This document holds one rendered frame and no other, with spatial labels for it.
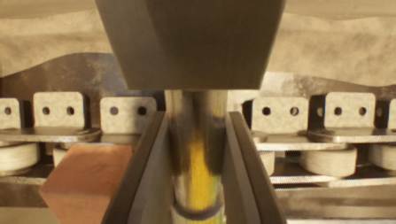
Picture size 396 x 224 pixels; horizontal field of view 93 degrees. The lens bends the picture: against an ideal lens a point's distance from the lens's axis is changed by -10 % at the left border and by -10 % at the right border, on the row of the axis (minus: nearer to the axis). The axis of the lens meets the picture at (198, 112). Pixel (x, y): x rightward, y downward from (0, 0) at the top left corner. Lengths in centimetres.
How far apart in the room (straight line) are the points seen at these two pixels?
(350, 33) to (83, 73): 24
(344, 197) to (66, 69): 27
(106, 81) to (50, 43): 6
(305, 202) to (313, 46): 13
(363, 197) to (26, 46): 33
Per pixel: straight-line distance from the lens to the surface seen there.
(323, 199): 21
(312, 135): 17
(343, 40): 22
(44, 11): 23
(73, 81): 22
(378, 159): 21
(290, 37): 20
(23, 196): 24
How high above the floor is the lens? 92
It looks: 84 degrees down
